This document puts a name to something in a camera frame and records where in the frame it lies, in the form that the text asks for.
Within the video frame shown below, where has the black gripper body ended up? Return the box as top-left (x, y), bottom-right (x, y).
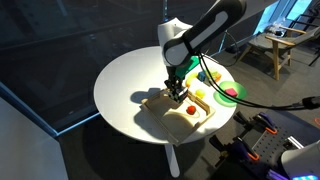
top-left (164, 66), bottom-right (184, 91)

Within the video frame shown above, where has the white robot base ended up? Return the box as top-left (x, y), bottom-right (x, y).
top-left (280, 139), bottom-right (320, 180)

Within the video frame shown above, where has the wooden tray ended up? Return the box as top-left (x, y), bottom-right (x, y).
top-left (140, 88), bottom-right (217, 146)

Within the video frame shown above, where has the yellow banana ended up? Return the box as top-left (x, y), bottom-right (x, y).
top-left (184, 73), bottom-right (200, 88)

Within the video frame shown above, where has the yellow lemon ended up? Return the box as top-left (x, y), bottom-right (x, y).
top-left (194, 88), bottom-right (207, 99)

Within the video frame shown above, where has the red toy fruit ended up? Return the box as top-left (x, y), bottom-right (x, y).
top-left (185, 105), bottom-right (197, 116)

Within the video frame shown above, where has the dark red fruit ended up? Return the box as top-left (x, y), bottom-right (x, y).
top-left (224, 87), bottom-right (238, 98)

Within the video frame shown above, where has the green plastic bowl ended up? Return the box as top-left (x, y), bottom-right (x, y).
top-left (213, 80), bottom-right (248, 108)

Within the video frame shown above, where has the round white table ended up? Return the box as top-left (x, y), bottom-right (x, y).
top-left (0, 0), bottom-right (239, 138)

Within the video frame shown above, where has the purple orange bar clamp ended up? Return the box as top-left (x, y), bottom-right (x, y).
top-left (209, 134), bottom-right (261, 163)
top-left (233, 111), bottom-right (278, 136)

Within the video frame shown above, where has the wooden armchair grey cushion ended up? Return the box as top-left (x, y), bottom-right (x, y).
top-left (238, 14), bottom-right (320, 81)

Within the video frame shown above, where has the perforated metal breadboard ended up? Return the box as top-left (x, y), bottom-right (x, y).
top-left (213, 128), bottom-right (301, 180)

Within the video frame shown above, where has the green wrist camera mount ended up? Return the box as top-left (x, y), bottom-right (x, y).
top-left (175, 55), bottom-right (201, 79)

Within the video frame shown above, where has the white table pedestal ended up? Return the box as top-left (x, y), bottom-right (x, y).
top-left (164, 143), bottom-right (181, 179)

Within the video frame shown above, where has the silver metal rail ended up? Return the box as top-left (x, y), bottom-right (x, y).
top-left (286, 135), bottom-right (303, 149)

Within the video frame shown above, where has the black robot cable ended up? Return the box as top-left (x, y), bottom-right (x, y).
top-left (198, 31), bottom-right (320, 111)

